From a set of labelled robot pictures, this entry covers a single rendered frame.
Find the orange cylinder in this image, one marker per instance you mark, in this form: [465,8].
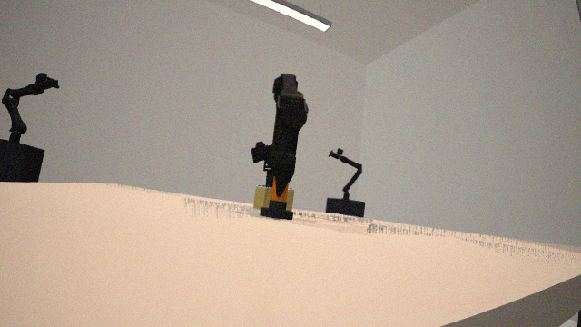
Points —
[283,197]

